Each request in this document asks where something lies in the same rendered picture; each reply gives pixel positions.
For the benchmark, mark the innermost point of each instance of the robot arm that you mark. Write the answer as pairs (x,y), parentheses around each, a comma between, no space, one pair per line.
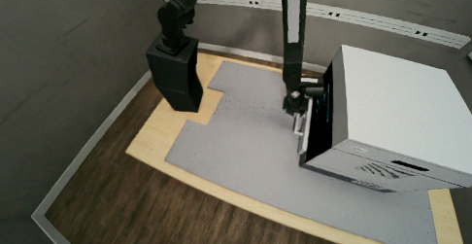
(177,13)

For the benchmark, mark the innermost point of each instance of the grey boxy benchtop instrument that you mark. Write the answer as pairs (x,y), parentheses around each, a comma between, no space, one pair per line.
(387,124)

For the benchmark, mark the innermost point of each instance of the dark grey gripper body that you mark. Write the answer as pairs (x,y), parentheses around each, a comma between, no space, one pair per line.
(296,105)

